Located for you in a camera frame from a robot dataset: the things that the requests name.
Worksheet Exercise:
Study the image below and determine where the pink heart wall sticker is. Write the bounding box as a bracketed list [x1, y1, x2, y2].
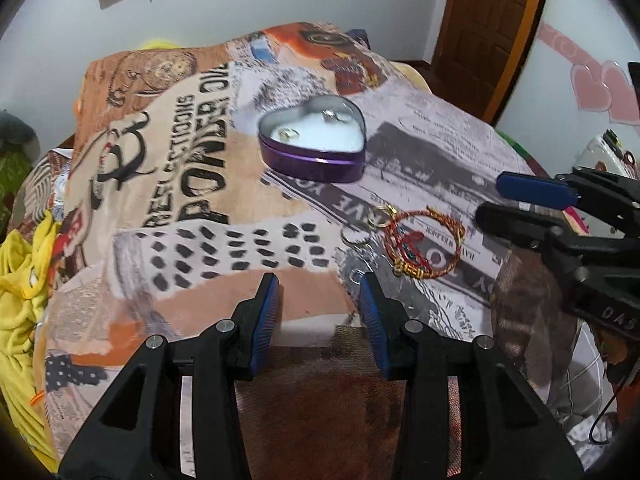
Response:
[536, 22, 640, 126]

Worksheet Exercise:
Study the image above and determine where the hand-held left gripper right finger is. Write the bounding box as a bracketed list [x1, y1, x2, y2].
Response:
[359, 272, 585, 480]

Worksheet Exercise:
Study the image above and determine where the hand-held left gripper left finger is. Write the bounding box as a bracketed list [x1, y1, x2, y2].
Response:
[57, 273, 280, 480]

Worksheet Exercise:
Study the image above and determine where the green plush cloth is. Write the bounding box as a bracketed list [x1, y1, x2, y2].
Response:
[0, 109, 42, 233]

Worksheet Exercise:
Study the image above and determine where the white checked sheet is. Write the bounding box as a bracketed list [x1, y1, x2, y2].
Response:
[547, 317, 628, 466]

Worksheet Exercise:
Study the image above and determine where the printed blanket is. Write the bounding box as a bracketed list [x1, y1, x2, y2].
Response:
[42, 21, 623, 480]

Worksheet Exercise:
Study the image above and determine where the black cable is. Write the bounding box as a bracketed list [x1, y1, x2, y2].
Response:
[588, 400, 617, 446]

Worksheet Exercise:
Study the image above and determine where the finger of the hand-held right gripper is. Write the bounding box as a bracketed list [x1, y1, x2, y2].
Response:
[474, 200, 608, 288]
[496, 166, 640, 233]

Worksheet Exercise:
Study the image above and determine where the white case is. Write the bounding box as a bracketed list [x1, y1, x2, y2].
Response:
[571, 130, 640, 182]

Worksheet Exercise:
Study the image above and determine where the wooden door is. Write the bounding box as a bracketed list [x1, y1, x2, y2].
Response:
[429, 0, 552, 127]

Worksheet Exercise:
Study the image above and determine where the red and gold braided bracelet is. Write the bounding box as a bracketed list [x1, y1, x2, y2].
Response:
[383, 207, 466, 279]

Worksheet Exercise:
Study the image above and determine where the yellow cloth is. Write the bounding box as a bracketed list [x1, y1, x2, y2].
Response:
[0, 207, 68, 473]

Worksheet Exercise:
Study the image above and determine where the purple heart-shaped tin box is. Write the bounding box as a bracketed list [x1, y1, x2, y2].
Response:
[257, 96, 367, 184]

